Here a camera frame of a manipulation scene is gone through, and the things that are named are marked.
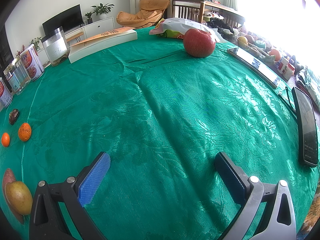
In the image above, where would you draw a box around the large potted green plant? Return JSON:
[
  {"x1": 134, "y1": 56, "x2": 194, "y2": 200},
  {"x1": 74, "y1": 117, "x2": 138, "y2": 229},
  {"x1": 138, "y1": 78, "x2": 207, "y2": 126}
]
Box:
[{"x1": 91, "y1": 3, "x2": 115, "y2": 19}]

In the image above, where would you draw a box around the floral cushion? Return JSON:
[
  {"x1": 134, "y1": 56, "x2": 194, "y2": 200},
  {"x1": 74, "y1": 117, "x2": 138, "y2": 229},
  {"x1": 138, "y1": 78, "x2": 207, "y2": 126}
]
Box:
[{"x1": 297, "y1": 200, "x2": 320, "y2": 240}]

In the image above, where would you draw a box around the yellow green pear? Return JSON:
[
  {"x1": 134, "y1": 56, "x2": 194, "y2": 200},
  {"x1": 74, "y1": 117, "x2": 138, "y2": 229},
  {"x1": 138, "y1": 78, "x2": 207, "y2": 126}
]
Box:
[{"x1": 5, "y1": 181, "x2": 33, "y2": 215}]

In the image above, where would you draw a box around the propped black smartphone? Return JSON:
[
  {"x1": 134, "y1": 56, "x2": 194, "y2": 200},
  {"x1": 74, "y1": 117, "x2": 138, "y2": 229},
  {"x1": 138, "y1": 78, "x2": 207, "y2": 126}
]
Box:
[{"x1": 291, "y1": 86, "x2": 320, "y2": 168}]

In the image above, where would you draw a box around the thick white book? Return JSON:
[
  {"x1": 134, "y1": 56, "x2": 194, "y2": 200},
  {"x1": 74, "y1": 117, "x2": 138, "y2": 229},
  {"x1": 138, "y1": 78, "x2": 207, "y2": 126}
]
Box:
[{"x1": 68, "y1": 26, "x2": 138, "y2": 64}]

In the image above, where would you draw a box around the black bag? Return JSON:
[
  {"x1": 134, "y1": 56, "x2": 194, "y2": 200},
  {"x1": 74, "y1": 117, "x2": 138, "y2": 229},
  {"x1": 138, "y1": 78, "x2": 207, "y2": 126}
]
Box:
[{"x1": 206, "y1": 17, "x2": 242, "y2": 34}]

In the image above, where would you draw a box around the green tablecloth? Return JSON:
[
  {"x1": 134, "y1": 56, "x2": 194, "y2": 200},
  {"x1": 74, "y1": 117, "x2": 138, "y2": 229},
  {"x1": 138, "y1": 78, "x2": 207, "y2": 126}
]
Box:
[{"x1": 0, "y1": 26, "x2": 320, "y2": 240}]

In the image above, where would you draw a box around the dark wrinkled passion fruit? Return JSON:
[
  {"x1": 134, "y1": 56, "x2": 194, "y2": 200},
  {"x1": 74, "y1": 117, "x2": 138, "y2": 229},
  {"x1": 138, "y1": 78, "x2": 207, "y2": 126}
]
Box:
[{"x1": 9, "y1": 108, "x2": 20, "y2": 125}]

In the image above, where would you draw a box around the orange lounge chair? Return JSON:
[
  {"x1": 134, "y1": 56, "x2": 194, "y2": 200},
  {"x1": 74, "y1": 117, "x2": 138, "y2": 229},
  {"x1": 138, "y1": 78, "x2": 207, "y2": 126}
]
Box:
[{"x1": 116, "y1": 0, "x2": 171, "y2": 29}]

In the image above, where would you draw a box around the small sweet potato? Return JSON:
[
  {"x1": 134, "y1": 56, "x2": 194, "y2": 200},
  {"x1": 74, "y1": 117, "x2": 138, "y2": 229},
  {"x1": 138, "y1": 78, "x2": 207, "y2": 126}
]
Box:
[{"x1": 2, "y1": 167, "x2": 25, "y2": 225}]

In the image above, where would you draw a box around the green plant in vase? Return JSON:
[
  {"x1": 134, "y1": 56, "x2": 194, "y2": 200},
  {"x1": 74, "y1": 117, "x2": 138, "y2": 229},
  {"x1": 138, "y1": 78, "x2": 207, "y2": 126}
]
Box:
[{"x1": 29, "y1": 37, "x2": 42, "y2": 52}]

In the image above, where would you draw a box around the white plastic bag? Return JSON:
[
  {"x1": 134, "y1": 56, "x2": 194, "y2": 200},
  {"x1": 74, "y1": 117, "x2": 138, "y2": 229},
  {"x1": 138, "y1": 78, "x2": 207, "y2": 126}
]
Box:
[{"x1": 149, "y1": 17, "x2": 223, "y2": 43}]

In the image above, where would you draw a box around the small hairpin-leg table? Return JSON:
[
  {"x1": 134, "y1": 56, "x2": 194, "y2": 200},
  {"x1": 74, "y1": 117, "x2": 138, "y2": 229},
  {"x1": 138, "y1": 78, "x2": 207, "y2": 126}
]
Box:
[{"x1": 64, "y1": 31, "x2": 84, "y2": 47}]

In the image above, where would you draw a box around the clear glass jar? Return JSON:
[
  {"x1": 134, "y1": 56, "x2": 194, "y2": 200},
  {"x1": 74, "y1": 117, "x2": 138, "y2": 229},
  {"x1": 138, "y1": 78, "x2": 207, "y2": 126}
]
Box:
[{"x1": 3, "y1": 56, "x2": 32, "y2": 95}]

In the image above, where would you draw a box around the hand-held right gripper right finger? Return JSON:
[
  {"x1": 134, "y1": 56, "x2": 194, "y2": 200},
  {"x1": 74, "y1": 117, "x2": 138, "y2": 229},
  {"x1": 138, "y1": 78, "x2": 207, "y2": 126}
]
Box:
[{"x1": 214, "y1": 151, "x2": 297, "y2": 240}]

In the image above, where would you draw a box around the pink label tin can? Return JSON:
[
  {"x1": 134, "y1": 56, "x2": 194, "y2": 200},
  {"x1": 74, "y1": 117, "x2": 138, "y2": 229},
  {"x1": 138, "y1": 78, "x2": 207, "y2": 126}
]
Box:
[
  {"x1": 20, "y1": 44, "x2": 45, "y2": 82},
  {"x1": 0, "y1": 78, "x2": 13, "y2": 108}
]

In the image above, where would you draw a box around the clear jar with black lid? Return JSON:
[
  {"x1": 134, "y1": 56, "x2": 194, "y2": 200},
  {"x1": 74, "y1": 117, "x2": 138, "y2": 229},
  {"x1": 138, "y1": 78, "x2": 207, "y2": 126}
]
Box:
[{"x1": 41, "y1": 26, "x2": 69, "y2": 67}]

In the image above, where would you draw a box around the black television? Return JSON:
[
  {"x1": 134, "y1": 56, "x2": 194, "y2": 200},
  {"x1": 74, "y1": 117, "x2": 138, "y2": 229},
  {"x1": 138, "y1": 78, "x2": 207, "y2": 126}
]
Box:
[{"x1": 42, "y1": 4, "x2": 84, "y2": 36}]

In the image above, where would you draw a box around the teal cloth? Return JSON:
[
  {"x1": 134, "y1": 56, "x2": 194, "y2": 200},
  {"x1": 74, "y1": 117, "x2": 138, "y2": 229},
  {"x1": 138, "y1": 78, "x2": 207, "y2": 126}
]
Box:
[{"x1": 296, "y1": 69, "x2": 320, "y2": 100}]

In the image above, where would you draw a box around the red apple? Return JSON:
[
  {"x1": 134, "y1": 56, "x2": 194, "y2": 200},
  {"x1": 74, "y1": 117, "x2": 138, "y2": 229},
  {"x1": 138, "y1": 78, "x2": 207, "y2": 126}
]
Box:
[{"x1": 183, "y1": 29, "x2": 216, "y2": 58}]

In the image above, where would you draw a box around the white television cabinet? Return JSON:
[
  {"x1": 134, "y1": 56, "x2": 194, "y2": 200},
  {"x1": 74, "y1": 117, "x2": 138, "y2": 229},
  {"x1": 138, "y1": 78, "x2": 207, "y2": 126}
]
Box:
[{"x1": 64, "y1": 17, "x2": 115, "y2": 43}]

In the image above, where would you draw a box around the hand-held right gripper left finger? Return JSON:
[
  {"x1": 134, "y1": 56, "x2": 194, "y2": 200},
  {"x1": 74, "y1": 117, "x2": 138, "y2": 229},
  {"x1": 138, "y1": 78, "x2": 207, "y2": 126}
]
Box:
[{"x1": 29, "y1": 151, "x2": 111, "y2": 240}]

